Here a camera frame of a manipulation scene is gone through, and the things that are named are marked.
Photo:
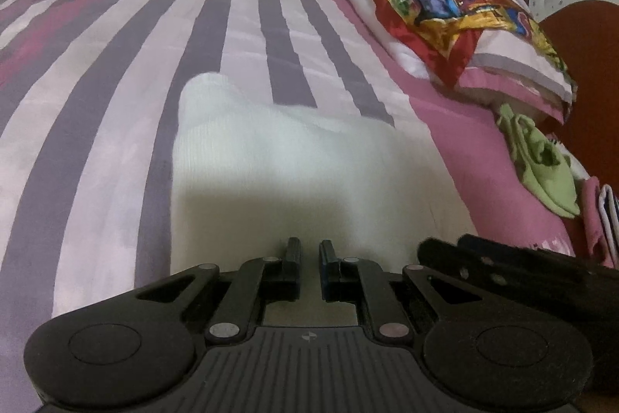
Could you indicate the white folded blanket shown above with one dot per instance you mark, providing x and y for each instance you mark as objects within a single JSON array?
[{"x": 382, "y": 31}]

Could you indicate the brown wooden headboard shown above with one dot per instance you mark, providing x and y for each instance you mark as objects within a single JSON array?
[{"x": 585, "y": 55}]

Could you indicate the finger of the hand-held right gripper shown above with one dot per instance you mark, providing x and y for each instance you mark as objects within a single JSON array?
[
  {"x": 464, "y": 263},
  {"x": 532, "y": 254}
]

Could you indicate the green cloth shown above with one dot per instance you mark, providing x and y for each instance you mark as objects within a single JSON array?
[{"x": 546, "y": 171}]

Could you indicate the white cloth with dark trim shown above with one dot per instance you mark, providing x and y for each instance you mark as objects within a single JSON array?
[{"x": 610, "y": 210}]

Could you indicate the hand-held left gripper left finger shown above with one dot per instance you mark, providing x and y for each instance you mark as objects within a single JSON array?
[{"x": 293, "y": 259}]

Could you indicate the striped pink purple bed sheet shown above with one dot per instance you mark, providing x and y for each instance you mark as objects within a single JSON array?
[{"x": 96, "y": 113}]

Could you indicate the pink striped pillow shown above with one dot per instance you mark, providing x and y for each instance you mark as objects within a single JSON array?
[{"x": 512, "y": 69}]

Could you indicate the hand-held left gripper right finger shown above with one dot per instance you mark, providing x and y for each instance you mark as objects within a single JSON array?
[{"x": 326, "y": 263}]

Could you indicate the pink folded cloth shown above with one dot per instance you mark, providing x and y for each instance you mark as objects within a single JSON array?
[{"x": 592, "y": 219}]

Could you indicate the white knitted small garment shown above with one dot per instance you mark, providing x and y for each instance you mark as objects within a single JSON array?
[{"x": 271, "y": 161}]

